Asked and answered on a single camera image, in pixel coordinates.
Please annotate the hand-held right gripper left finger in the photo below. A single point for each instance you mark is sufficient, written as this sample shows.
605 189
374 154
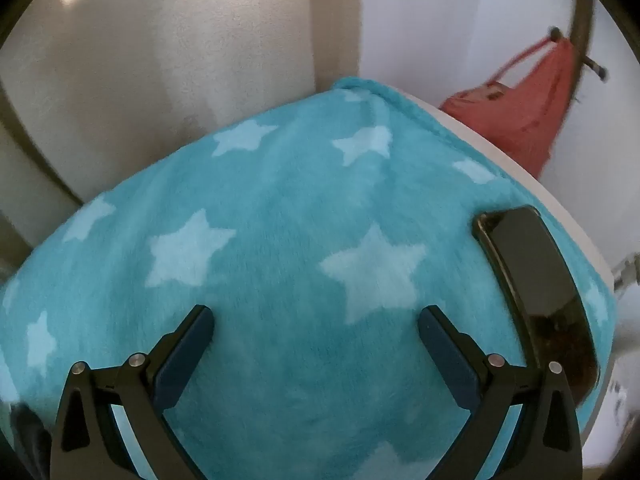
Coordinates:
185 352

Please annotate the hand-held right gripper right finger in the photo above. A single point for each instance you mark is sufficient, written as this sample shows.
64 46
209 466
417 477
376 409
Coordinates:
447 355

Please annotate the black smartphone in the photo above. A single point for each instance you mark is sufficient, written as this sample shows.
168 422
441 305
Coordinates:
530 270

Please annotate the teal printed fleece blanket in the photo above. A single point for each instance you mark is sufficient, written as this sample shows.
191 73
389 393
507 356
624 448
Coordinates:
280 260

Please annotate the red cloth bag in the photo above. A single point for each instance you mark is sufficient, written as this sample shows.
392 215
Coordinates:
530 110

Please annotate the metal wall hook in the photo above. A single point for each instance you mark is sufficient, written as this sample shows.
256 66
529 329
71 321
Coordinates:
592 65

